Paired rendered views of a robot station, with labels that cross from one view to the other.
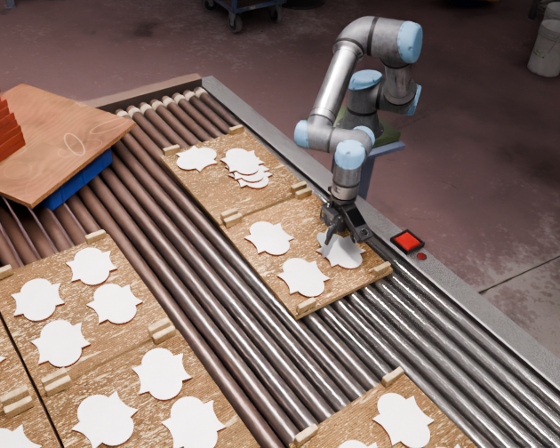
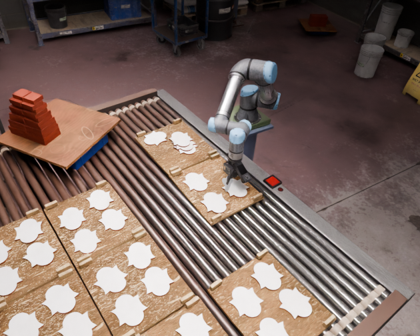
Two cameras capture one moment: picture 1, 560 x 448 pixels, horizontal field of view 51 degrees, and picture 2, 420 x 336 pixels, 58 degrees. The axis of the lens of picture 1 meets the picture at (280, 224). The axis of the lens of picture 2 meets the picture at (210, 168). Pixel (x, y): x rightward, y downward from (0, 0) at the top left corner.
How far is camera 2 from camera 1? 31 cm
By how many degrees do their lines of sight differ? 0
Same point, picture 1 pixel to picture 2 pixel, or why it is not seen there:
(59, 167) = (79, 146)
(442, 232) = (301, 174)
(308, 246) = (217, 185)
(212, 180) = (164, 150)
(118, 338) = (116, 237)
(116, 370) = (115, 254)
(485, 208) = (327, 159)
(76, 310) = (93, 223)
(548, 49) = (366, 61)
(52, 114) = (74, 116)
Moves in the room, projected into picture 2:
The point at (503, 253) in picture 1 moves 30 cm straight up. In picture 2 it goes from (337, 186) to (347, 161)
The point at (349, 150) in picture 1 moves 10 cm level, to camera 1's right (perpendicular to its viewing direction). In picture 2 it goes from (237, 134) to (257, 135)
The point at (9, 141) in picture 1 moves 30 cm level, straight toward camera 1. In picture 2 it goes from (52, 133) to (63, 165)
